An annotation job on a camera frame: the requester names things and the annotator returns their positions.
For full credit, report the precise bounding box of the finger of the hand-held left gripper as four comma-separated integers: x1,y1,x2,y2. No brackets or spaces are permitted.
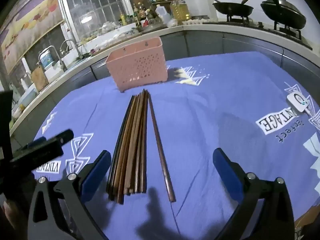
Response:
51,129,74,146
11,136,64,164

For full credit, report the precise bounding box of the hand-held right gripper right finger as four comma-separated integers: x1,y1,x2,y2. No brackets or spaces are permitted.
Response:
212,148,297,240

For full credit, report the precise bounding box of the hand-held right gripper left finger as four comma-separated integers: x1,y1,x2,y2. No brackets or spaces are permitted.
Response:
27,150,112,240

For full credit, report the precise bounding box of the pile of wooden chopsticks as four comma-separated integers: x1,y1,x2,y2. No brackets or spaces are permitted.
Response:
106,89,150,205

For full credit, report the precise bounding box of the dark brown wooden chopstick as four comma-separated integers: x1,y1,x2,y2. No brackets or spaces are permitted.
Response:
148,96,176,203

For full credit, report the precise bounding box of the pink perforated utensil basket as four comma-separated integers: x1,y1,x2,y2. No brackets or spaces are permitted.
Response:
105,36,168,92

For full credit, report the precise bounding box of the person's left hand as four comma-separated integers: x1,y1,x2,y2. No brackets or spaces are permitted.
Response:
0,197,28,240

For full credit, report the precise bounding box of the wooden cutting board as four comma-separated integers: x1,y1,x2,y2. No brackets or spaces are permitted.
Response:
31,65,49,92

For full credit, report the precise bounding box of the blue printed tablecloth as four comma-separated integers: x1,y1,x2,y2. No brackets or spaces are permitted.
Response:
10,51,320,240

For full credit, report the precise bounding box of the colourful printed box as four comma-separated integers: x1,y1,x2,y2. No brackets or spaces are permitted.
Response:
40,52,54,68

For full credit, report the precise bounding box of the steel faucet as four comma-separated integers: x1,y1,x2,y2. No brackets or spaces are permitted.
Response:
60,39,82,58
38,45,67,72

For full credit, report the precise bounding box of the small white device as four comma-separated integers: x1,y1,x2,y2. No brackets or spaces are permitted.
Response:
286,92,309,114

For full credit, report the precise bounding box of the barred window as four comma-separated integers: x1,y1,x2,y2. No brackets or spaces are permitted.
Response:
55,0,130,43

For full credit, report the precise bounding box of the group of condiment bottles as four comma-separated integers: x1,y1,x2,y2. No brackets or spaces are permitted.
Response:
120,2,155,27

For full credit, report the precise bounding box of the black gas stove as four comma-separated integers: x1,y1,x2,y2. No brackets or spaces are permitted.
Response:
210,15,313,50

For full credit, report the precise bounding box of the white plastic jug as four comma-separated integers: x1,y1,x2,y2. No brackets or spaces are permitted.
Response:
155,4,173,23

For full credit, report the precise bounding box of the white egg tray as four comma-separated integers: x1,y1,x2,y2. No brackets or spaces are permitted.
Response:
182,17,210,25

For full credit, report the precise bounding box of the yellow cooking oil bottle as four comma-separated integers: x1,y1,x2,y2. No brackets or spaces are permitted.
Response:
170,0,192,20

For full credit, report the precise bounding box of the black wok with lid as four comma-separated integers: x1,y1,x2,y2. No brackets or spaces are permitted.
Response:
260,0,307,30

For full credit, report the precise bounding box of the wall poster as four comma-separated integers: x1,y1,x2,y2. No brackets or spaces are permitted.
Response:
0,0,65,75

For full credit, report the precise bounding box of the black wok with wooden handle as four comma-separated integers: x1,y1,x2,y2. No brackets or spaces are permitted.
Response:
212,0,254,17

